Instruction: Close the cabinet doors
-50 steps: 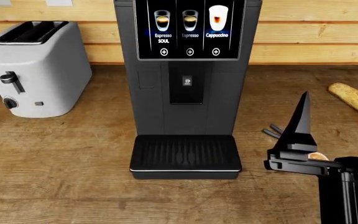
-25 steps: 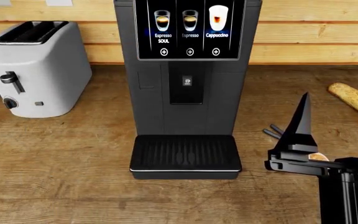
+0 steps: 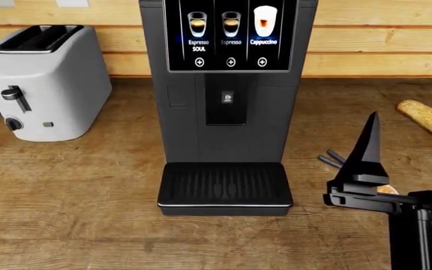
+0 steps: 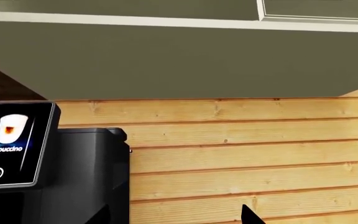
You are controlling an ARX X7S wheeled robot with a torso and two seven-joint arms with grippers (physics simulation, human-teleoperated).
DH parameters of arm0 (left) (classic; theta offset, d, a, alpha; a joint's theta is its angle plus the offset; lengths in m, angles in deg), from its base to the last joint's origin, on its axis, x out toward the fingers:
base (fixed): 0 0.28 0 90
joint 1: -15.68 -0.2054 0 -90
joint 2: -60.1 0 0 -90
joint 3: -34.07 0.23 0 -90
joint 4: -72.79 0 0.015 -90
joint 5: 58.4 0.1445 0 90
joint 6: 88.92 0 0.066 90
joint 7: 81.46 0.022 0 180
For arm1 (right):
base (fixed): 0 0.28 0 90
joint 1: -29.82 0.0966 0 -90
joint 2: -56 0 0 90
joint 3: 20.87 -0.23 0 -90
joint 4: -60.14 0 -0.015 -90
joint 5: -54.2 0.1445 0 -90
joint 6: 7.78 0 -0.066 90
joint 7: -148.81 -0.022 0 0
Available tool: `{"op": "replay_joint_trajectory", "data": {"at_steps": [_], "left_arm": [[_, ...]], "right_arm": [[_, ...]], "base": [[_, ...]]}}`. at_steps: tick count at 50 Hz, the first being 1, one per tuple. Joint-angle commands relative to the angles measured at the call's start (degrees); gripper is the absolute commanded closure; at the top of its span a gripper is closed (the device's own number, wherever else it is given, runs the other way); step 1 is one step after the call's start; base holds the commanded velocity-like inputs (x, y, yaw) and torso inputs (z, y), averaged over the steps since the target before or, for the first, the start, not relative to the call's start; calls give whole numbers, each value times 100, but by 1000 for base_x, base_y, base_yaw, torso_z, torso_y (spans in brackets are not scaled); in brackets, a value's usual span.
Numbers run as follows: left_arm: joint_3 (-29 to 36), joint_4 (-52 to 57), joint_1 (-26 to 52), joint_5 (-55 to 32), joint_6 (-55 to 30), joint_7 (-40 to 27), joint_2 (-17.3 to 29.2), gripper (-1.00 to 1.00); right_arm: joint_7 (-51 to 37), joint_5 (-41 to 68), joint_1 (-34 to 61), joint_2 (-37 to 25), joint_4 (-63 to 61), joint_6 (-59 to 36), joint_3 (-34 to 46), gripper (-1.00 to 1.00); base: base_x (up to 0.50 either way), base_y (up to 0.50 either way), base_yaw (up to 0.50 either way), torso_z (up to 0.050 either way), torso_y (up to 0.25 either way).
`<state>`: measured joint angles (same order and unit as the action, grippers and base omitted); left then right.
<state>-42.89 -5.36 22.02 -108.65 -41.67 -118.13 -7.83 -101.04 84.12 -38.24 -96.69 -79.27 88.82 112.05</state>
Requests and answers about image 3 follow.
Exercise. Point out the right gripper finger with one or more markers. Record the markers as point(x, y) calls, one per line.
point(366, 160)

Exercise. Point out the grey thin stick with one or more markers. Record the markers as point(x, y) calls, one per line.
point(328, 161)
point(336, 156)

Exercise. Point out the brown round pastry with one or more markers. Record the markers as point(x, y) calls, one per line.
point(386, 190)

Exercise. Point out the baguette bread loaf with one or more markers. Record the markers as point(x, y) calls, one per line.
point(424, 116)

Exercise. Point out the black drip tray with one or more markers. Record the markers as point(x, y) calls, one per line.
point(223, 185)

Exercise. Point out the coffee machine touch screen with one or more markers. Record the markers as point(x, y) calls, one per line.
point(231, 33)

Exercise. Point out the dark grey coffee machine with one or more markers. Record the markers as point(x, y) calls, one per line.
point(178, 126)

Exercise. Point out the white two-slot toaster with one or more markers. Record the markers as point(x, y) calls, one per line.
point(58, 92)

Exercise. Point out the black toaster knob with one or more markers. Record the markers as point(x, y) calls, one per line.
point(12, 123)

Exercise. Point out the black toaster lever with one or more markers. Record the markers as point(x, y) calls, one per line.
point(13, 94)

